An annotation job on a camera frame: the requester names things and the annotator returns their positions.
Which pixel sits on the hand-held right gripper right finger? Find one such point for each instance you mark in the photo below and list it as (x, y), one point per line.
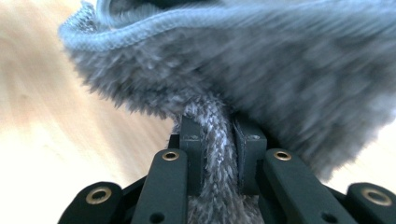
(249, 155)

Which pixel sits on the grey fuzzy sock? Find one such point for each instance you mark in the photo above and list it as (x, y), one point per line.
(249, 62)

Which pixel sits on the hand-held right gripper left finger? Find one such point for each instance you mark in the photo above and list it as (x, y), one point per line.
(194, 161)

